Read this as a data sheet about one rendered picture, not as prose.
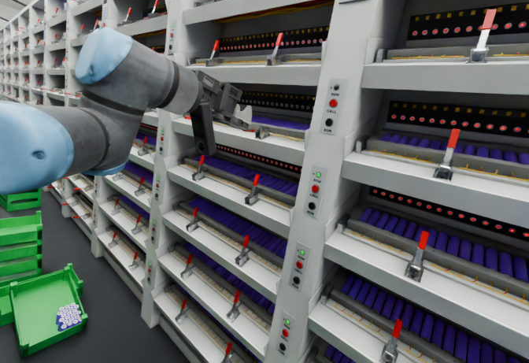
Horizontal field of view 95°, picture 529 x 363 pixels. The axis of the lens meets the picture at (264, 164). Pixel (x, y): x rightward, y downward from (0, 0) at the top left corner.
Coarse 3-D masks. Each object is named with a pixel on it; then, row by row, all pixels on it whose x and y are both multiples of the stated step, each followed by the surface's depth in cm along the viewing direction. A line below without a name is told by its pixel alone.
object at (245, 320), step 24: (168, 264) 102; (192, 264) 101; (216, 264) 98; (192, 288) 91; (216, 288) 89; (240, 288) 88; (216, 312) 82; (240, 312) 81; (264, 312) 78; (240, 336) 75; (264, 336) 74
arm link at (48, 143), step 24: (0, 120) 22; (24, 120) 23; (48, 120) 25; (72, 120) 29; (96, 120) 33; (0, 144) 23; (24, 144) 23; (48, 144) 24; (72, 144) 27; (96, 144) 32; (0, 168) 23; (24, 168) 23; (48, 168) 24; (72, 168) 29; (0, 192) 24
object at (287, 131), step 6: (186, 114) 97; (258, 126) 74; (264, 126) 72; (270, 126) 71; (276, 126) 71; (276, 132) 70; (282, 132) 69; (288, 132) 67; (294, 132) 66; (300, 132) 65; (288, 138) 66; (300, 138) 65
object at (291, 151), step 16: (272, 112) 86; (288, 112) 81; (304, 112) 78; (176, 128) 95; (192, 128) 87; (224, 128) 80; (224, 144) 79; (240, 144) 74; (256, 144) 69; (272, 144) 65; (288, 144) 64; (304, 144) 63; (288, 160) 64
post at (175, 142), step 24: (168, 24) 94; (192, 24) 93; (216, 24) 101; (192, 48) 95; (168, 120) 96; (168, 144) 97; (192, 144) 105; (168, 192) 102; (168, 240) 108; (144, 288) 113; (144, 312) 114
